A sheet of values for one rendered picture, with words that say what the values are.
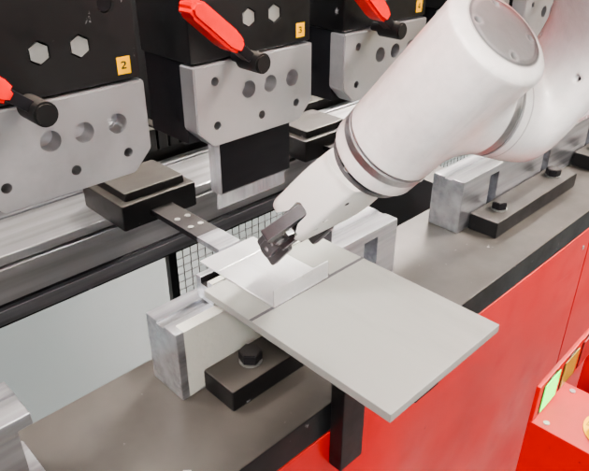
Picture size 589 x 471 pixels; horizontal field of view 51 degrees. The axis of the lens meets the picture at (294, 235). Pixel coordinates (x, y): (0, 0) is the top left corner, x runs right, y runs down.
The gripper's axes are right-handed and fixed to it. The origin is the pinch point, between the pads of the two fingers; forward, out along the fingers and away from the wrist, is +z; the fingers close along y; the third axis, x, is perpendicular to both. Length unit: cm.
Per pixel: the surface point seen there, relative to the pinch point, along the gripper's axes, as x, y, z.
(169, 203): -16.4, -1.5, 21.8
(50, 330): -44, -21, 176
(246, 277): 0.3, 2.7, 8.2
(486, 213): 8, -49, 14
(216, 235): -7.4, -0.6, 14.3
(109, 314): -39, -41, 172
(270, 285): 2.7, 1.9, 6.1
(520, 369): 36, -53, 32
